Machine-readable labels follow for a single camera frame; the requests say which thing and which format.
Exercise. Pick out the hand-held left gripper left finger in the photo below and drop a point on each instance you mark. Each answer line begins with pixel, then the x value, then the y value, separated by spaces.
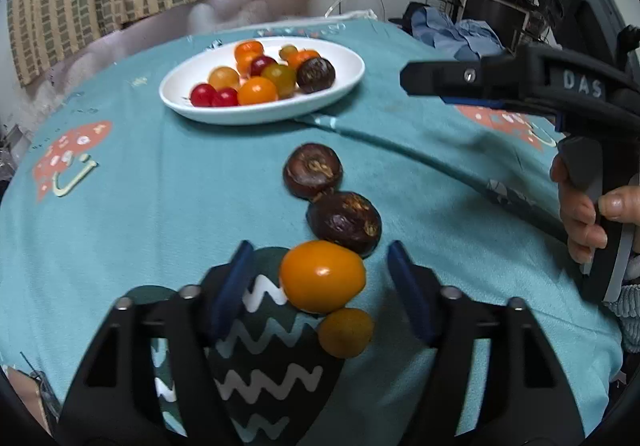
pixel 232 291

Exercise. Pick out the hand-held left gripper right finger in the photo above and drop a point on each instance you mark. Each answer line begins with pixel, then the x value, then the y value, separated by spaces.
pixel 407 296

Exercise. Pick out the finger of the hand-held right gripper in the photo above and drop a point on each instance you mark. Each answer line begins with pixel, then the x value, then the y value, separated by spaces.
pixel 472 102
pixel 450 79

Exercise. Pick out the small yellow-orange tomato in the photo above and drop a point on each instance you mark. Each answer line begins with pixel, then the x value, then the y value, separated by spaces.
pixel 346 332

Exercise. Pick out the orange cherry tomato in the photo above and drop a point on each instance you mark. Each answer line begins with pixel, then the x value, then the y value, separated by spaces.
pixel 321 276
pixel 257 91
pixel 243 66

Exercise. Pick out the white oval plate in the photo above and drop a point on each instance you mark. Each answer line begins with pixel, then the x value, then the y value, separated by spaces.
pixel 345 66

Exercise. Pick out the green-orange cherry tomato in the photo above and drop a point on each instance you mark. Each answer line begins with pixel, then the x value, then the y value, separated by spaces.
pixel 278 79

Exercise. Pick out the dark red cherry tomato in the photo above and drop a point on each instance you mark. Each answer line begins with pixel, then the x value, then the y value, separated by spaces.
pixel 262 65

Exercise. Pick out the person's right hand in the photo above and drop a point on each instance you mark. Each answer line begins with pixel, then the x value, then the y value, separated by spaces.
pixel 577 216

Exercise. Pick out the blue cloth pile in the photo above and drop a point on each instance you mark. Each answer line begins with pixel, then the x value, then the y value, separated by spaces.
pixel 450 34

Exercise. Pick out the black bag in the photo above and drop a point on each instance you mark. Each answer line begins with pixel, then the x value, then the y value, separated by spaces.
pixel 414 11

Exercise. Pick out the black monitor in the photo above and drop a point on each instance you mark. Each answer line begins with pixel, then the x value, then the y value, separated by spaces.
pixel 495 16

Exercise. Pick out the white bed sheet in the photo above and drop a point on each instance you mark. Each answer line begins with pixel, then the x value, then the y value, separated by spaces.
pixel 355 15

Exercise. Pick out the teal printed blanket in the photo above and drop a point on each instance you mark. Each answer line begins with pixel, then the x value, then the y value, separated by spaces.
pixel 150 206

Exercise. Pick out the person's teal ribbed clothing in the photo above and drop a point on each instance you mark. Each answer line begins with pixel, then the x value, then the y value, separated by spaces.
pixel 627 316

